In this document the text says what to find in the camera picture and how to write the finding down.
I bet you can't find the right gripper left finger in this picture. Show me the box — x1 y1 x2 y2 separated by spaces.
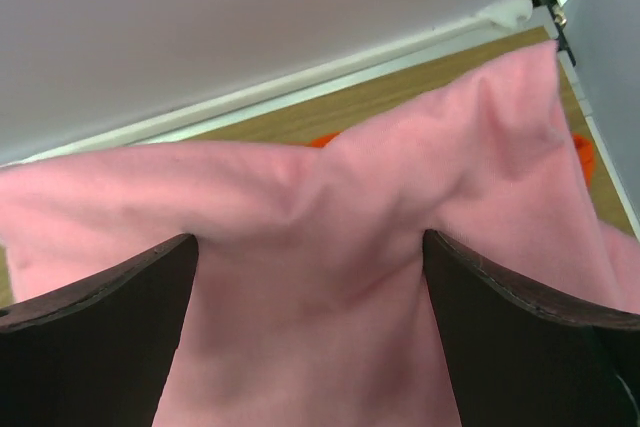
1 235 198 426

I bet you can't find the folded orange t shirt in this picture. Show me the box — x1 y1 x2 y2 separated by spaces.
307 132 596 187

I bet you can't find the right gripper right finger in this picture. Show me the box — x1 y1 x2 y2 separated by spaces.
423 230 639 426

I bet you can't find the pink t shirt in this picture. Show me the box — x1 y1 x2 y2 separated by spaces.
1 42 639 426

